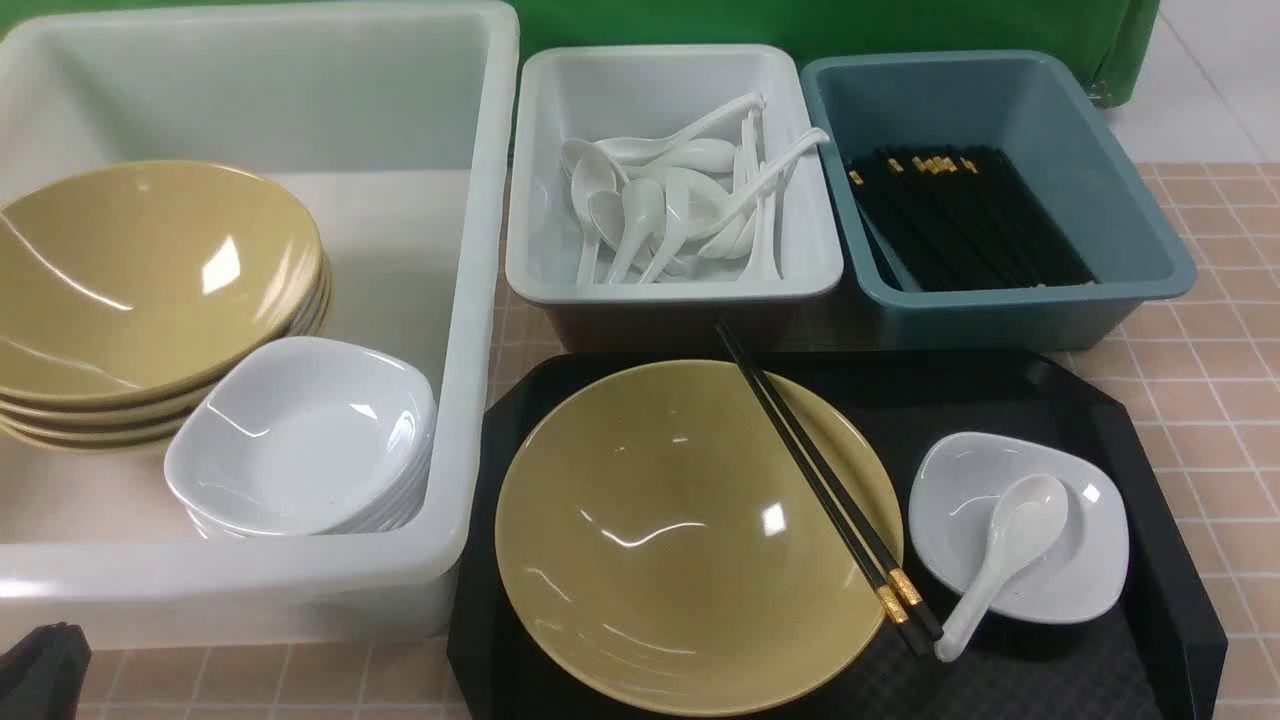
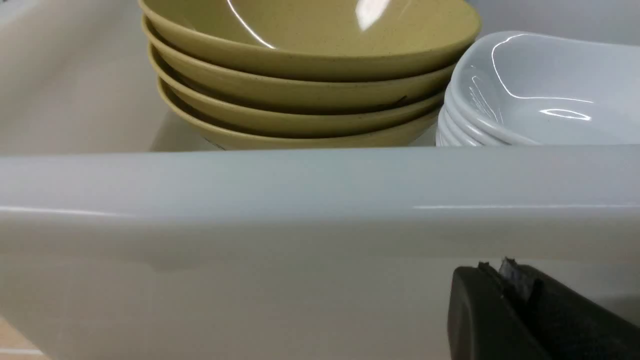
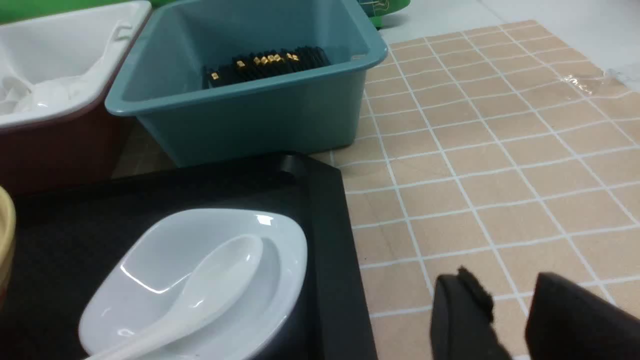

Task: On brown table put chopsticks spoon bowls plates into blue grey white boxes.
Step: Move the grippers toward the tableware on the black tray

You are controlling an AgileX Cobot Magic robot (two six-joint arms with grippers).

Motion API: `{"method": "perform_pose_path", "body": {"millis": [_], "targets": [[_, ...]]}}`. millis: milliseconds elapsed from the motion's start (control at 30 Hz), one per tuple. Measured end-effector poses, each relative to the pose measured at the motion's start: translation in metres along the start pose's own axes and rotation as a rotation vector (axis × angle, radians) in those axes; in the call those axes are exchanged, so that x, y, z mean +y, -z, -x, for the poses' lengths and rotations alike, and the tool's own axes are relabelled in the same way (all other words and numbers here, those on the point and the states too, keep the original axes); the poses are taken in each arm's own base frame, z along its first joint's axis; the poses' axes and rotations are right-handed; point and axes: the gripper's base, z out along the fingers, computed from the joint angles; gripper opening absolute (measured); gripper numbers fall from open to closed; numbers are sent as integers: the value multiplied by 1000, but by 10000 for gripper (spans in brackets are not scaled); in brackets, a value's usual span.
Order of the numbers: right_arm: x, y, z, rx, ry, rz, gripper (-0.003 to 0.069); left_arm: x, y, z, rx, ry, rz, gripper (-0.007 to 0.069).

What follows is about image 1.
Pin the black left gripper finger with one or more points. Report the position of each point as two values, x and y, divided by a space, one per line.
42 676

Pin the yellow noodle bowl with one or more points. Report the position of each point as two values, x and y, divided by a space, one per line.
656 539

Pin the black chopstick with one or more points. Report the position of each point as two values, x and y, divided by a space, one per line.
830 480
800 470

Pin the white square dish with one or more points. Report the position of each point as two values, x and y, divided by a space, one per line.
956 489

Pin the white ceramic spoon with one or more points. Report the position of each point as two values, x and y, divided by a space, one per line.
1028 518

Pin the bottom yellow bowl in stack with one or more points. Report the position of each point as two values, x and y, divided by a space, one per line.
29 304

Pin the yellow bowl in stack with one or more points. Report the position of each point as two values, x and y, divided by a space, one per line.
135 209
306 320
210 263
29 304

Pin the top yellow bowl in stack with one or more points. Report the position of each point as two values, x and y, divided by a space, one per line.
135 209

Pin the top white dish in stack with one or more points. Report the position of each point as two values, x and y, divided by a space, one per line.
324 384

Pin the lower white dishes stack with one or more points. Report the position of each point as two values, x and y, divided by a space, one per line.
297 481

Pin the large white plastic tub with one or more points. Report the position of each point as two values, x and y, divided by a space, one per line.
390 121

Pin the white spoon left in bin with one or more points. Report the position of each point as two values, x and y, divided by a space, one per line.
591 171

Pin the white spoon in bin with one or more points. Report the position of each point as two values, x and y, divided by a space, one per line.
591 171
643 208

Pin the white spoon centre in bin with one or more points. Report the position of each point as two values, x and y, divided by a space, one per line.
643 208

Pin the pile of black chopsticks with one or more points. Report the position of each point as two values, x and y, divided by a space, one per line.
948 218

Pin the teal chopstick bin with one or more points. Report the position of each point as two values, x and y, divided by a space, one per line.
1028 105

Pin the black serving tray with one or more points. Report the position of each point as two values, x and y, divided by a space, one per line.
1157 655

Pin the green backdrop cloth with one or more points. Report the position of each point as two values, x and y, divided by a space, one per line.
1102 43

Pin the white spoon long handle right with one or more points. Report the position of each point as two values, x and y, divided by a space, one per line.
703 225

